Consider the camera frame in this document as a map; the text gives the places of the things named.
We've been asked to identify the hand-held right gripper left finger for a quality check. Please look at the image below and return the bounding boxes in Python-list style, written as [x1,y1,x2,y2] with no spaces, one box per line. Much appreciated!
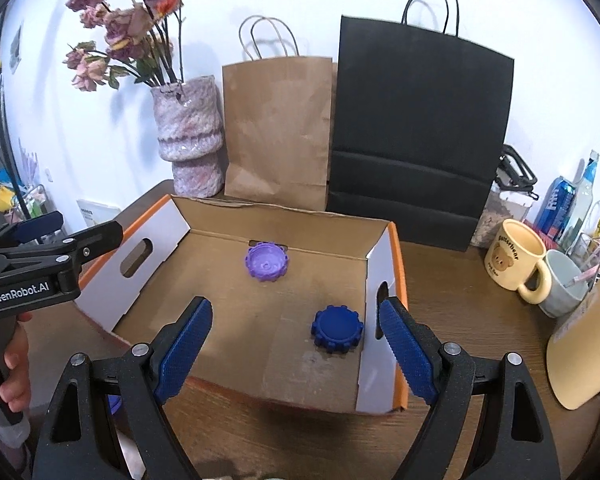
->
[32,296,214,480]

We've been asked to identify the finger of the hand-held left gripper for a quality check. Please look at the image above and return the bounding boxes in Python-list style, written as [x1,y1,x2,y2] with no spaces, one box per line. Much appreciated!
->
[0,211,65,253]
[0,220,123,273]

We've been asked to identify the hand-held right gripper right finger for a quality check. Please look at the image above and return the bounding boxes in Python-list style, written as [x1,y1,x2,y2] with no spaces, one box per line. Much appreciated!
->
[378,297,563,480]

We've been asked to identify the dark blue ridged cap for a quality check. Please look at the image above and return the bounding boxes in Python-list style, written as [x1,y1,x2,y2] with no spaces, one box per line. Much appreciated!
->
[309,305,365,356]

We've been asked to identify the red cardboard box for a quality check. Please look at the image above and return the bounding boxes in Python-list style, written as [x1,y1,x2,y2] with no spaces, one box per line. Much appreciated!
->
[75,194,408,416]

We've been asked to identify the purple ridged cap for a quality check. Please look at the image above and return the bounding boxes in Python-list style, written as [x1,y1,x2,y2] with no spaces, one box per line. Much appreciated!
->
[244,241,289,282]

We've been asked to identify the person's left hand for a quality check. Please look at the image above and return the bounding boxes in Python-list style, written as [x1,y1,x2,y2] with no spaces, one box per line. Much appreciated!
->
[0,312,32,413]

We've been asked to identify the flat white box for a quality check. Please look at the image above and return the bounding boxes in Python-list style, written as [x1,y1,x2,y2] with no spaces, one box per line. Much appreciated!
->
[76,199,122,233]

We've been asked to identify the cluttered storage shelf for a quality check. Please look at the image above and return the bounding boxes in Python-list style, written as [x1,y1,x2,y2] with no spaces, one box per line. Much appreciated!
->
[0,165,56,233]

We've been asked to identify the black light stand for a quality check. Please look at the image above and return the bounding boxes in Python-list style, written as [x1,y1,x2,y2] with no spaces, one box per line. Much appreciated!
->
[0,10,36,221]

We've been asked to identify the yellow bear mug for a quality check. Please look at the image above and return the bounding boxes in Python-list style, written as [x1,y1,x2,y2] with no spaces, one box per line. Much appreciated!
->
[483,219,552,305]

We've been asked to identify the pink marbled vase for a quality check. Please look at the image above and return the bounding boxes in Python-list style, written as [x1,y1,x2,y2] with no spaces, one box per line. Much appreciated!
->
[151,75,226,198]

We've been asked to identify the grey ceramic cup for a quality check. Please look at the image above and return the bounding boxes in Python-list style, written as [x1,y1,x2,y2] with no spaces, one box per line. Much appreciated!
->
[538,250,592,318]

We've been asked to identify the clear jar with black lid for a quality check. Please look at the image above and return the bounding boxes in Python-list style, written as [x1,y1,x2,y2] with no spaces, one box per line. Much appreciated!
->
[472,144,538,248]

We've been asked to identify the cream thermos jug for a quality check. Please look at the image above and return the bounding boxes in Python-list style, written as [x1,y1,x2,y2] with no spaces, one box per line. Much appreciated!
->
[546,260,600,411]

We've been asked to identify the blue drink can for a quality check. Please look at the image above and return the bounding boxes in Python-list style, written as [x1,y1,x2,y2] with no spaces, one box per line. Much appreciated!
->
[535,176,577,243]

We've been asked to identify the brown paper bag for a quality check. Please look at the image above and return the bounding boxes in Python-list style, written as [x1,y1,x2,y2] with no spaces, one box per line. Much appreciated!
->
[222,15,333,212]

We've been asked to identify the dried pink flowers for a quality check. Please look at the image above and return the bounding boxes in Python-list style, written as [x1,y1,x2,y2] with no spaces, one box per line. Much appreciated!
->
[62,0,188,92]

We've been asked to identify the black paper bag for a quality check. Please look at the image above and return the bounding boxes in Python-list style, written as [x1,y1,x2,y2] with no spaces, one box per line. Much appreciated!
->
[326,0,516,253]

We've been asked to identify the wire basket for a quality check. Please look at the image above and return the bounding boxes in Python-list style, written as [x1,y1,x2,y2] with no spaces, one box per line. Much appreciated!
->
[565,199,600,281]

